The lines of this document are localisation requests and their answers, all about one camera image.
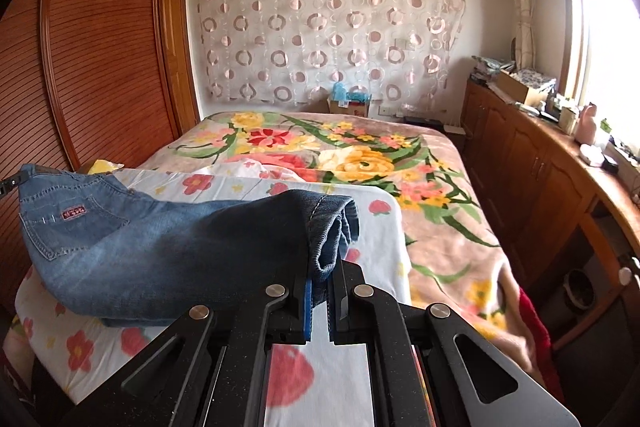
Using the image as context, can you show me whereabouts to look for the blue denim jeans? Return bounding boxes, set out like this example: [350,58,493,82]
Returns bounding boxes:
[18,165,359,325]

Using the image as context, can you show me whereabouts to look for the floral pink blanket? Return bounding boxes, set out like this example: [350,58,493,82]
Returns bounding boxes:
[142,112,550,381]

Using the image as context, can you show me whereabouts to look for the white strawberry print sheet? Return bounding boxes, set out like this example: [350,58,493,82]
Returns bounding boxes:
[3,165,408,426]

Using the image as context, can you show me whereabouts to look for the wooden low cabinet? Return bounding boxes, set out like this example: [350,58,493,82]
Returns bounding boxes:
[461,81,639,350]

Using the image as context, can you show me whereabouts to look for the yellow Pikachu plush toy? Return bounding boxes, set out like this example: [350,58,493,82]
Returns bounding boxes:
[87,159,124,174]

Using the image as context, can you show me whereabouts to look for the box with blue bag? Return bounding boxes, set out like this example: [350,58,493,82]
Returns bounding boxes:
[328,81,372,117]

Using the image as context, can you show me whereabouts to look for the pink bottle on cabinet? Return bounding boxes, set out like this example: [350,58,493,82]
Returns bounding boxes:
[574,103,597,145]

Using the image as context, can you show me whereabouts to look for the cardboard box on cabinet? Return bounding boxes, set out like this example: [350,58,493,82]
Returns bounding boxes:
[496,68,556,106]

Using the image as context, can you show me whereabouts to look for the wooden louvered wardrobe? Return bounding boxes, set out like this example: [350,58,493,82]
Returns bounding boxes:
[0,0,202,308]

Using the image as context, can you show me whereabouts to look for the circle pattern sheer curtain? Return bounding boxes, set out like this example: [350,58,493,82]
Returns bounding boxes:
[193,0,466,107]

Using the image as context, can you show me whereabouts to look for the wooden framed window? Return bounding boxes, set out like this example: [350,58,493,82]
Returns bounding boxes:
[563,0,639,153]

